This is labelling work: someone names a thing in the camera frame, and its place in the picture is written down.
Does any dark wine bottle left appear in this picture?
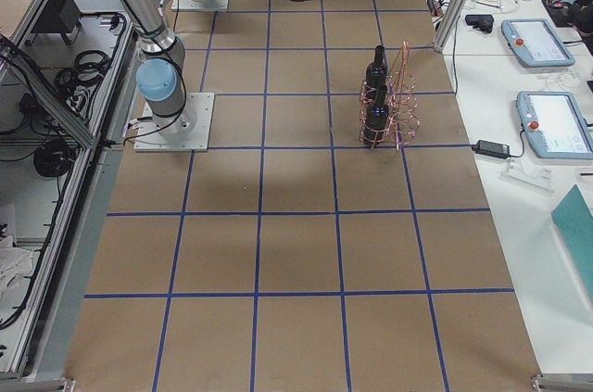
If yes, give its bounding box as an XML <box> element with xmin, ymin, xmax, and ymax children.
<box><xmin>363</xmin><ymin>84</ymin><xmax>389</xmax><ymax>147</ymax></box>

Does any dark wine bottle right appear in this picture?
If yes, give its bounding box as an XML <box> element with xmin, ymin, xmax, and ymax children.
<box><xmin>365</xmin><ymin>44</ymin><xmax>387</xmax><ymax>91</ymax></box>

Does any teach pendant far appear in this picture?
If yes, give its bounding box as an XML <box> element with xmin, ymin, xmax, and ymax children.
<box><xmin>500</xmin><ymin>19</ymin><xmax>575</xmax><ymax>68</ymax></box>

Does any copper wire bottle basket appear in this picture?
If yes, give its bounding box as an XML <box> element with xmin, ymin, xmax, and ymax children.
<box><xmin>359</xmin><ymin>41</ymin><xmax>420</xmax><ymax>149</ymax></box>

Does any dark wine bottle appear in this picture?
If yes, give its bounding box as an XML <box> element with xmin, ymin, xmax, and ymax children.
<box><xmin>365</xmin><ymin>44</ymin><xmax>387</xmax><ymax>91</ymax></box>
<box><xmin>363</xmin><ymin>84</ymin><xmax>389</xmax><ymax>147</ymax></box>

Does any teal folder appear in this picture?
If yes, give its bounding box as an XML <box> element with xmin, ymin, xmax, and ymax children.
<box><xmin>551</xmin><ymin>185</ymin><xmax>592</xmax><ymax>297</ymax></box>

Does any teach pendant near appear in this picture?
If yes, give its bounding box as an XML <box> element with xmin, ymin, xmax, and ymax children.
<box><xmin>516</xmin><ymin>91</ymin><xmax>592</xmax><ymax>160</ymax></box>

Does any teach pendant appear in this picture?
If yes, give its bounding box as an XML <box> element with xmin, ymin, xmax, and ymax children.
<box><xmin>516</xmin><ymin>91</ymin><xmax>592</xmax><ymax>160</ymax></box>
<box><xmin>500</xmin><ymin>19</ymin><xmax>575</xmax><ymax>68</ymax></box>

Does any black power adapter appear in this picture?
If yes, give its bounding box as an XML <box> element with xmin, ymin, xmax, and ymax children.
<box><xmin>472</xmin><ymin>140</ymin><xmax>511</xmax><ymax>159</ymax></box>

